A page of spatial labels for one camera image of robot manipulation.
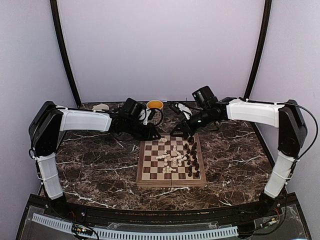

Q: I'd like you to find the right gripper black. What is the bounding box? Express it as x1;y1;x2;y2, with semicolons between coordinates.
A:
170;106;213;138

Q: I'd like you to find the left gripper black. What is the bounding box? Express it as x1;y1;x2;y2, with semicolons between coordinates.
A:
125;118;161;141

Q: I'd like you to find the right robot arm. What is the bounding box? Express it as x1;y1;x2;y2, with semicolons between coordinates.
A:
169;97;308;199

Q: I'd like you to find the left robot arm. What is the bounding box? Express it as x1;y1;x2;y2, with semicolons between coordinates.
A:
28;98;161;218

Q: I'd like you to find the white chess bishop lying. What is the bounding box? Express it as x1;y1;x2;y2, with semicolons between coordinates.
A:
155;154;170;160

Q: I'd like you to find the wooden chess board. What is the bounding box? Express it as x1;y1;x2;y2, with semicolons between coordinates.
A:
136;133;207;188

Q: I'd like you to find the white ceramic mug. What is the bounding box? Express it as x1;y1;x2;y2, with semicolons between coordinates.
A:
92;103;110;111

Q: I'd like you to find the yellow inside patterned mug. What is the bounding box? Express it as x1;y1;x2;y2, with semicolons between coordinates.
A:
146;99;165;127

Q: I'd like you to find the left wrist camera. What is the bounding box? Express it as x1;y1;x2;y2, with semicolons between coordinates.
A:
122;98;146;120

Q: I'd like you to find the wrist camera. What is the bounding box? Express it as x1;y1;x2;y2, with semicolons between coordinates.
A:
192;85;218;109
122;98;146;120

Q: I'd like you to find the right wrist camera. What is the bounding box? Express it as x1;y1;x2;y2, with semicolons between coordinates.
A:
192;85;218;109

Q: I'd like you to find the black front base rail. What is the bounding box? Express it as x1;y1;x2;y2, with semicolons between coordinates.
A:
24;193;298;226

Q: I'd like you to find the white cable duct strip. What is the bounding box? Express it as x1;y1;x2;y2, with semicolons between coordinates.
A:
31;213;239;240

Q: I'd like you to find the black frame post left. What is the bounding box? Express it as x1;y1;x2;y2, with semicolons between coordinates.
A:
49;0;82;108

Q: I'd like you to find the black frame post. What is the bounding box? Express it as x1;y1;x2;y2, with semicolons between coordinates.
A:
243;0;272;99
49;0;82;108

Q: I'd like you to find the black frame post right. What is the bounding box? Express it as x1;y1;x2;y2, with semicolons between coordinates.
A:
243;0;272;99

